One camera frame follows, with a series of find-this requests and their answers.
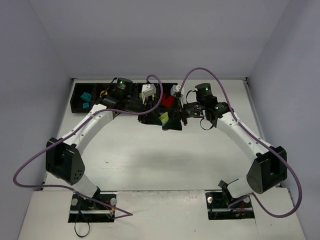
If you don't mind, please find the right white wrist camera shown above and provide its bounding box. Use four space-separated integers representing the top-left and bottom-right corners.
170 85 186 106

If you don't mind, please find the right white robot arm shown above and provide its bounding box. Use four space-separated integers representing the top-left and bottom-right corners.
161 83 288 199

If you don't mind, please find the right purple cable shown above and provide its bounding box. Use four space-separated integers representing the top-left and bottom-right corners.
179 67 303 218

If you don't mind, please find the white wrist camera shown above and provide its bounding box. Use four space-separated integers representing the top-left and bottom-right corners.
170 85 186 106
141 83 157 103

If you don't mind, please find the yellow green lego brick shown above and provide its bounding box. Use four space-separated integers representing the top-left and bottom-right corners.
159 112 169 125

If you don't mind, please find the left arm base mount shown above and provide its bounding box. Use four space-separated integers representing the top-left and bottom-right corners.
68 193 115 223

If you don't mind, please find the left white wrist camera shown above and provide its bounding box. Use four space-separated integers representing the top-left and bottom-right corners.
141 83 157 103

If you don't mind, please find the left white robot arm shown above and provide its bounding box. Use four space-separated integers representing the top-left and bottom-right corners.
45 77 160 199

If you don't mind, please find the small teal lego brick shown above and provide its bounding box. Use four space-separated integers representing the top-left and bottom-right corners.
82 102 89 109

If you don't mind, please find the purple cable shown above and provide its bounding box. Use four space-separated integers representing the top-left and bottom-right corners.
179 67 303 218
12 73 164 221

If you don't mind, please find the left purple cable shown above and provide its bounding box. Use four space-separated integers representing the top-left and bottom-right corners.
12 73 164 221

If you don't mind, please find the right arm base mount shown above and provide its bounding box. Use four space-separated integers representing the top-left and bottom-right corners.
205 180 255 221

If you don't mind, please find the red long lego brick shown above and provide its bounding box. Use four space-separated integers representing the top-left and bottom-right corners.
160 93 175 109

